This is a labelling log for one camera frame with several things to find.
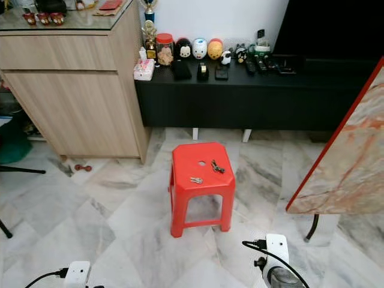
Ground black curved table leg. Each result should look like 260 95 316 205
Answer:
304 214 320 242

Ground red plastic stool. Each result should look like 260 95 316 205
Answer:
168 142 236 239

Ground dark key bunch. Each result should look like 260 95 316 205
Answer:
210 159 226 175

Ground marble table red edge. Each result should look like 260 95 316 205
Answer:
284 56 384 215

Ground black chair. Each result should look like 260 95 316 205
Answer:
0 164 47 239

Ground green bag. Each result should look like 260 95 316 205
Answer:
0 110 34 165

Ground black low TV console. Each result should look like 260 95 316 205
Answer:
134 58 384 143

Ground black key fob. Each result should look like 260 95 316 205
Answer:
214 64 230 82

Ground black remote control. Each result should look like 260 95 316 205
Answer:
263 55 280 73
253 55 270 73
243 58 258 76

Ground black tape dispenser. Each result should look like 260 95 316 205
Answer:
196 62 211 82

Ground black flat box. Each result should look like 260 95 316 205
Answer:
275 55 306 76

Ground black wallet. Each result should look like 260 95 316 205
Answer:
171 59 193 82

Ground white green desk holder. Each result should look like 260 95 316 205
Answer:
248 29 272 56

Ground yellow bear plush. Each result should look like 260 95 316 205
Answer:
207 38 224 61

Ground white round plush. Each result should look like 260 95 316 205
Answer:
192 38 209 60

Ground pink white tissue box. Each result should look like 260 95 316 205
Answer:
133 48 156 82

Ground black mouse plush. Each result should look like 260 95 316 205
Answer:
174 37 193 60

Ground glass jar red lid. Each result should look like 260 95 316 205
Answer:
154 32 175 67

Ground light wooden cabinet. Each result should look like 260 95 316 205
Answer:
0 0 151 164

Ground black television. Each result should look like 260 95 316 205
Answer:
272 0 384 65

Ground small gold trophy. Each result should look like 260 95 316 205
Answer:
141 21 158 60

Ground brown wooden tray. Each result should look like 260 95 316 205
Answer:
92 7 124 17

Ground red envelope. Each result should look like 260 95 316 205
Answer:
98 0 124 12

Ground black incense burner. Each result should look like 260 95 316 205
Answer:
34 0 68 16

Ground white porcelain figurine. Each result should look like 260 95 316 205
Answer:
74 0 97 11

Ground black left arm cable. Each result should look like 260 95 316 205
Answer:
25 268 67 288

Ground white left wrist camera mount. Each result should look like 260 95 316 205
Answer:
64 260 92 288

